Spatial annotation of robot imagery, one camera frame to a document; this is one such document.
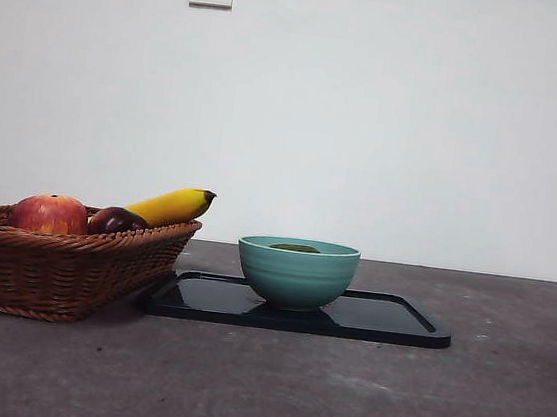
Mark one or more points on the teal ceramic bowl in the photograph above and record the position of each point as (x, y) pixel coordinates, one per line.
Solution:
(295, 281)

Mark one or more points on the yellow banana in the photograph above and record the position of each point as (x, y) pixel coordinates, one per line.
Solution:
(168, 206)

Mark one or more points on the green avocado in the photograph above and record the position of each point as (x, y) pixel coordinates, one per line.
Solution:
(294, 247)

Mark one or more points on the dark red plum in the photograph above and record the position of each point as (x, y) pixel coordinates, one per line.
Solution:
(116, 220)

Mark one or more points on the black rectangular tray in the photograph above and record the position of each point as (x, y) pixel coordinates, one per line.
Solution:
(386, 326)

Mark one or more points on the red apple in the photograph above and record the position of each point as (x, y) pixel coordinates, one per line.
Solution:
(51, 213)

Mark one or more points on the brown wicker basket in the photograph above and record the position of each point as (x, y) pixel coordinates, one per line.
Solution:
(49, 273)

